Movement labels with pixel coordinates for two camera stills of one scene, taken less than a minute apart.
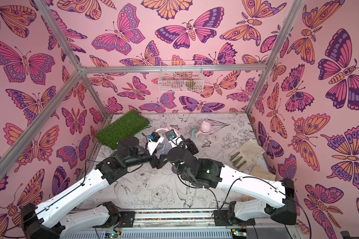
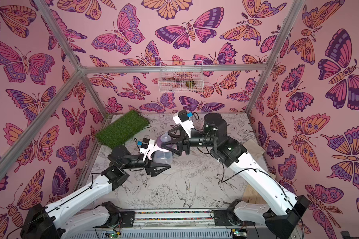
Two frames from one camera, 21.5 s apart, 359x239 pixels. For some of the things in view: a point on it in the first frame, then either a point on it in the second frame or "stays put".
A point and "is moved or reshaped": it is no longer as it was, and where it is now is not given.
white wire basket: x=181 y=81 stays put
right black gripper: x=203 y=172 → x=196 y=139
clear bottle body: x=163 y=148 is moved or reshaped
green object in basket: x=190 y=84 stays put
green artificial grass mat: x=128 y=126 stays put
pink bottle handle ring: x=167 y=129 is moved or reshaped
